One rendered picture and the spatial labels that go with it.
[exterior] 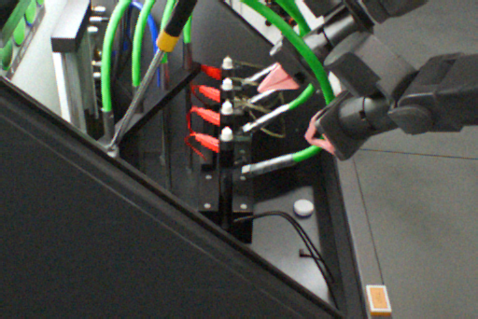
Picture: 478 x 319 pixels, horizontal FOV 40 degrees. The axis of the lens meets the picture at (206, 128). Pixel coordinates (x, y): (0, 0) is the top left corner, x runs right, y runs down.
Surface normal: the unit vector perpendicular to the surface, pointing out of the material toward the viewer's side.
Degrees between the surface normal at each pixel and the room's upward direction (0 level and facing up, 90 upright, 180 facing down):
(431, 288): 0
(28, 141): 90
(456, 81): 41
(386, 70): 46
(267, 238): 0
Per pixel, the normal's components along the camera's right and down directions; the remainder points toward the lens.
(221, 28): -0.03, 0.58
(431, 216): 0.00, -0.81
